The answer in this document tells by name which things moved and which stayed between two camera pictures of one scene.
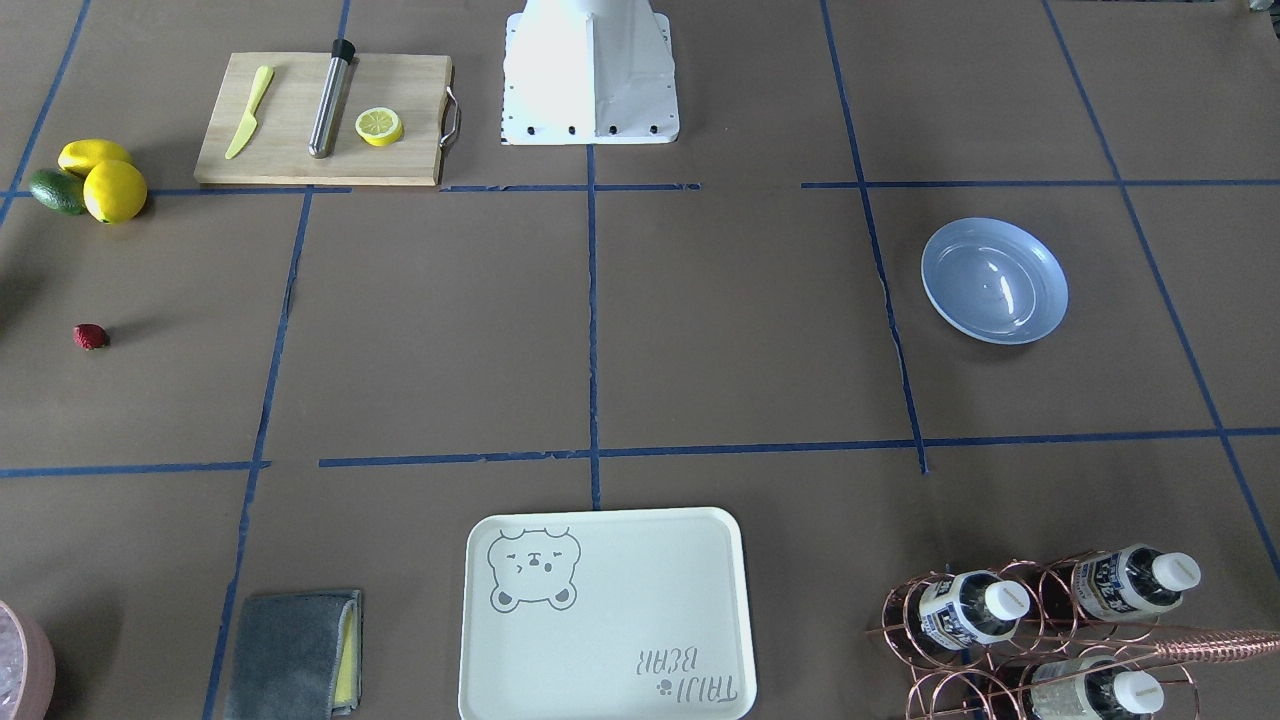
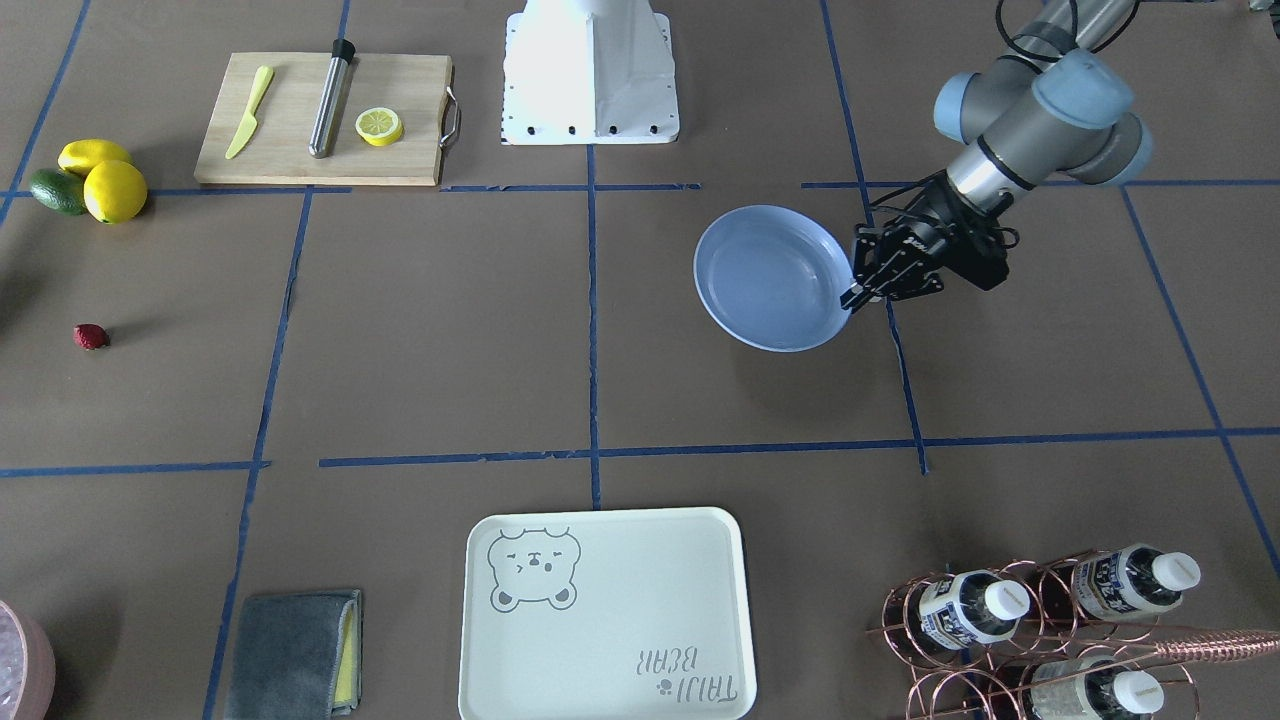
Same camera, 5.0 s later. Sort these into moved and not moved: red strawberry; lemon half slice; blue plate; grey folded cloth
Moved: blue plate
Not moved: red strawberry; lemon half slice; grey folded cloth
